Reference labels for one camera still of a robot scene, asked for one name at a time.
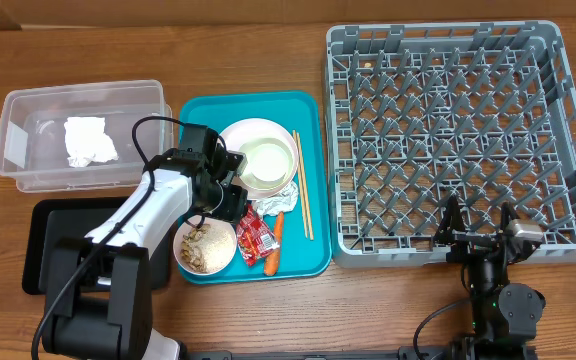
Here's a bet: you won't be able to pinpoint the orange carrot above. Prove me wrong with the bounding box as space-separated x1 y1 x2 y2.
264 212 284 276

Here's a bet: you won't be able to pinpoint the red snack wrapper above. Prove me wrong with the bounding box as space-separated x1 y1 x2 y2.
236 204 275 267

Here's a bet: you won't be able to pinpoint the white napkin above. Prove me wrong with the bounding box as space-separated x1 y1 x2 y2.
64 117 119 168

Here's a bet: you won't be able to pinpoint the cream shallow bowl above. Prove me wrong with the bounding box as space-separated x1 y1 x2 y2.
239 138 294 191

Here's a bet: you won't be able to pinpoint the teal plastic tray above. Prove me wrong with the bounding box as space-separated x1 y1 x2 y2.
179 91 332 279

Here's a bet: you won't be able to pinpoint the pink round plate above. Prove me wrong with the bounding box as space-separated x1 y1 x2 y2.
221 118 298 200

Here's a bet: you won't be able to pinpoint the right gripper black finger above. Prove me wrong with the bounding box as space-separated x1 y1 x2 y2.
499 202 519 240
433 195 466 245

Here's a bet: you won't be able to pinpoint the black waste tray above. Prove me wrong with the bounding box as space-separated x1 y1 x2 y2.
21 195 171 296

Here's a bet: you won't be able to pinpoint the rice and peanut leftovers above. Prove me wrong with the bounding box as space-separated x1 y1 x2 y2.
179 222 235 274

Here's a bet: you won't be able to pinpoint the cream plastic cup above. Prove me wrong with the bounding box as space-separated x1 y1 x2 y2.
247 144 291 184

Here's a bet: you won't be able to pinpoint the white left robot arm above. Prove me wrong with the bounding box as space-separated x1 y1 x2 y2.
31 124 247 359

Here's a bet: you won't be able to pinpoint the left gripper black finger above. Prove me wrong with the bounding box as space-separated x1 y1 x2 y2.
183 207 215 229
216 185 248 223

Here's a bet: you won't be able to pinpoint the clear plastic waste bin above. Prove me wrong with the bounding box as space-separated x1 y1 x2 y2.
0 80 174 193

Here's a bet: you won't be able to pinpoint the pink food bowl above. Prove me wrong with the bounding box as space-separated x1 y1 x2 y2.
172 215 238 276

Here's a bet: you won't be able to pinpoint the grey dishwasher rack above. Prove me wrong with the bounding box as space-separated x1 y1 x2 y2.
324 20 576 268

